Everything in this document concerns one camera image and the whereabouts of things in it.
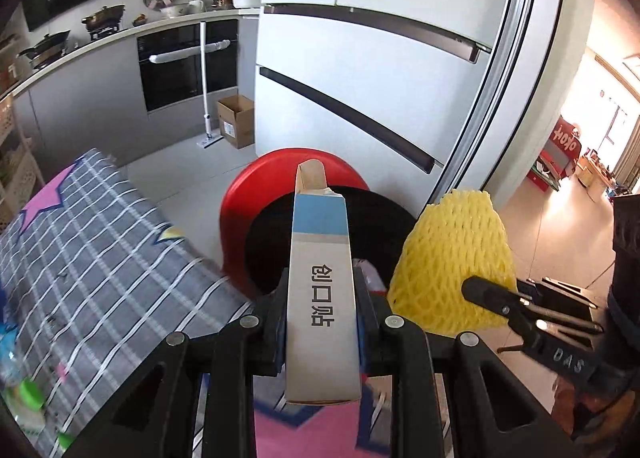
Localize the beige plastic storage cart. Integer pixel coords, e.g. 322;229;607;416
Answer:
0;92;41;233

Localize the grey checked star tablecloth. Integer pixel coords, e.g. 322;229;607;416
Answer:
0;148;401;458

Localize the brown cardboard box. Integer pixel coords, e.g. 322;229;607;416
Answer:
216;94;256;150

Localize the black built-in oven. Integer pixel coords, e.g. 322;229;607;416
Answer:
136;18;240;113

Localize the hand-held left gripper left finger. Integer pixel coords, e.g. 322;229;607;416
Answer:
65;268;292;458

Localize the black round bin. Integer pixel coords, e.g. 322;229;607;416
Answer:
244;185;420;303

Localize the red cardboard stand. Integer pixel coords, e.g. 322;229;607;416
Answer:
527;118;583;193

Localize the yellow foam fruit net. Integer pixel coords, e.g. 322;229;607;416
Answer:
387;189;518;339

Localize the white stick mop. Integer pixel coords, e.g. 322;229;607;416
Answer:
195;22;223;151

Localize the grey sliding door frame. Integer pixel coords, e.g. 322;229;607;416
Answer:
440;0;596;209

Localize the grey kitchen counter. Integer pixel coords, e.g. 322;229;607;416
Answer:
10;8;263;169

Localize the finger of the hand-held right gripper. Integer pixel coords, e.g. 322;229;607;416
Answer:
461;275;540;339
525;277;603;336

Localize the white blue bandage box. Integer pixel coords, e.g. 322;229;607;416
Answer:
282;160;363;406

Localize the red plastic stool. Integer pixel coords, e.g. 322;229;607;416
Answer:
218;148;371;296

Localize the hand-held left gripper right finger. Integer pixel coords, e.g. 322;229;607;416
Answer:
352;260;586;458

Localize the black wok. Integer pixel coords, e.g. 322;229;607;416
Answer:
19;30;71;61

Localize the dark lidded cooking pot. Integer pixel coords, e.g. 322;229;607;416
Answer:
82;5;126;33

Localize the white refrigerator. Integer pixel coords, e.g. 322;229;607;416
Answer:
254;0;543;209

